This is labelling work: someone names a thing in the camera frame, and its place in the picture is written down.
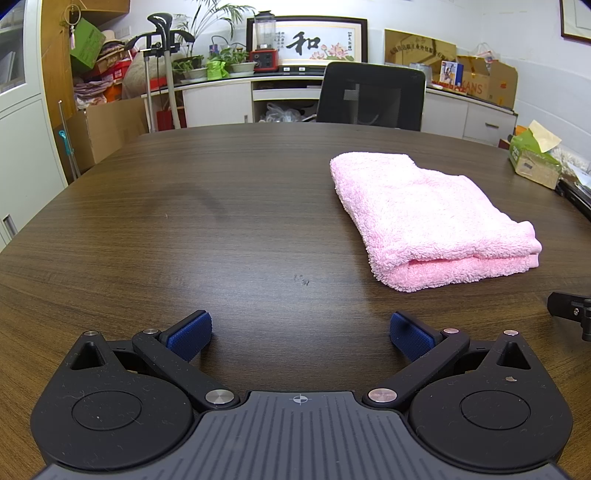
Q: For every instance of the tall potted palm plant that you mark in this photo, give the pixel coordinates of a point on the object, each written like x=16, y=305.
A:
x=196, y=55

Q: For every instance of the cardboard boxes on sideboard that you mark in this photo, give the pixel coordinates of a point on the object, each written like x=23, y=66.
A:
x=415, y=48

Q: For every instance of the metal stand with black top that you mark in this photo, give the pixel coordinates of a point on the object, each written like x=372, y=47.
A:
x=159, y=41

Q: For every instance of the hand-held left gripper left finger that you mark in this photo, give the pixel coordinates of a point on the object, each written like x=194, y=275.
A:
x=189, y=339

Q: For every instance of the green tissue box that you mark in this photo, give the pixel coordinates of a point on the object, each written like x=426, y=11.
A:
x=531, y=157

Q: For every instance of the pink towel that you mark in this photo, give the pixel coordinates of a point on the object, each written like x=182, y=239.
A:
x=425, y=217

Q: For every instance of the green paper bag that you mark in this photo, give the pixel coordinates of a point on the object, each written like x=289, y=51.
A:
x=217, y=70

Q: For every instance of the green cardboard box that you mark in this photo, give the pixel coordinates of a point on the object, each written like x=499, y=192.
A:
x=85, y=44

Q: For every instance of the small potted green plant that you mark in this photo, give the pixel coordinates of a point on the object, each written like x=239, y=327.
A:
x=240, y=60

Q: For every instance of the mop with teal clip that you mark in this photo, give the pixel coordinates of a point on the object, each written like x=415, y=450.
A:
x=67, y=143

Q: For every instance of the black flat device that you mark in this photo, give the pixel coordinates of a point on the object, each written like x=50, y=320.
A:
x=300, y=69

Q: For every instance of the black office chair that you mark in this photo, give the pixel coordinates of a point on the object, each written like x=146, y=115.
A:
x=369, y=94

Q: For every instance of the large brown cardboard box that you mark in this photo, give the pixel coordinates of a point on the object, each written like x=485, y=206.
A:
x=108, y=134

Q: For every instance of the straw hat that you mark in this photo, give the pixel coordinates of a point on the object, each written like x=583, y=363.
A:
x=113, y=44

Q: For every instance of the red base blender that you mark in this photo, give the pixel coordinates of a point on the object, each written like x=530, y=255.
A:
x=264, y=50

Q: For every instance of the dark laptop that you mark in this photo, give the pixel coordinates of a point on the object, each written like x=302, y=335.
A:
x=575, y=191

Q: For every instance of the small photo print box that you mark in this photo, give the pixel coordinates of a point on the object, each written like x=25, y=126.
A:
x=451, y=74

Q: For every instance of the clear plastic bag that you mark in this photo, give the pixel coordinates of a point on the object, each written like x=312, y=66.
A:
x=281, y=113

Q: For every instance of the dark framed wall picture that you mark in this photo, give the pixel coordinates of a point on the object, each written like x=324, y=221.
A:
x=575, y=18

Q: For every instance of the framed calligraphy lotus picture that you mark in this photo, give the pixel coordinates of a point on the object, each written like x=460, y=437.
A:
x=314, y=44

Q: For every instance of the white fluffy cloth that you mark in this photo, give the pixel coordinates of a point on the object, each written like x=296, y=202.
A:
x=572, y=161

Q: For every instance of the beige woven sack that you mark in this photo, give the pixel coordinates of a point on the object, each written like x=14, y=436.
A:
x=138, y=78

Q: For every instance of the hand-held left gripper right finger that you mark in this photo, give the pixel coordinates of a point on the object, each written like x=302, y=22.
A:
x=413, y=339

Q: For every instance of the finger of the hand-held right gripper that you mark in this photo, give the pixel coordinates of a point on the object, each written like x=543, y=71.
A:
x=564, y=304

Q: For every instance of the red paper bag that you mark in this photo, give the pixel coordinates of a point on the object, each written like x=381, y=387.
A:
x=170, y=120

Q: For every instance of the grey metal cabinet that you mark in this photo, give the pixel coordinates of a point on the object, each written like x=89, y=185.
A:
x=23, y=138

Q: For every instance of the white sideboard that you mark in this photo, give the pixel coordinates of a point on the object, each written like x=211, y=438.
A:
x=217, y=104

